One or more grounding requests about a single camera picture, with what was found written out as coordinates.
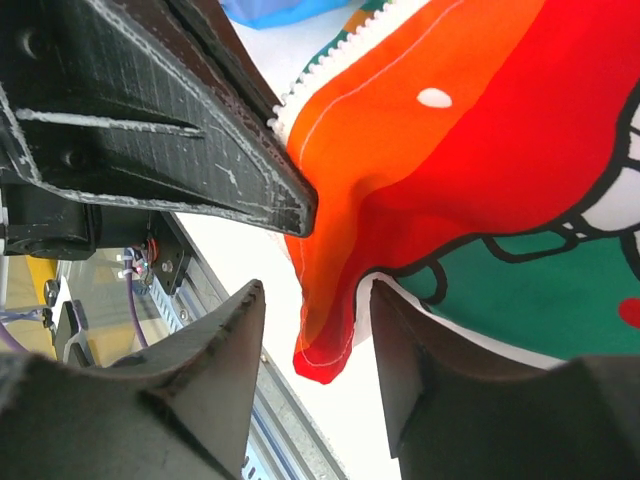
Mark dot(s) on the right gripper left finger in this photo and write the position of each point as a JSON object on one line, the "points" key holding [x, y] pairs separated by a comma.
{"points": [[179, 409]]}

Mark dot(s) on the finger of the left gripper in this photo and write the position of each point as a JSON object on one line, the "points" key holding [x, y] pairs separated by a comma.
{"points": [[208, 24]]}

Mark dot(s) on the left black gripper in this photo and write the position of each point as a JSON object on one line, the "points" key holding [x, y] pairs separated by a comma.
{"points": [[114, 103]]}

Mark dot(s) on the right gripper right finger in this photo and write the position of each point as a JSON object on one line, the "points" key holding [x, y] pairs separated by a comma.
{"points": [[455, 410]]}

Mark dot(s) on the white red rainbow kids jacket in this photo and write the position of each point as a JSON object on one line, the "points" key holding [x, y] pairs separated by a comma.
{"points": [[482, 157]]}

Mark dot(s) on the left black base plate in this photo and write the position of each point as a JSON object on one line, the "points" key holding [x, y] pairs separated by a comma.
{"points": [[169, 251]]}

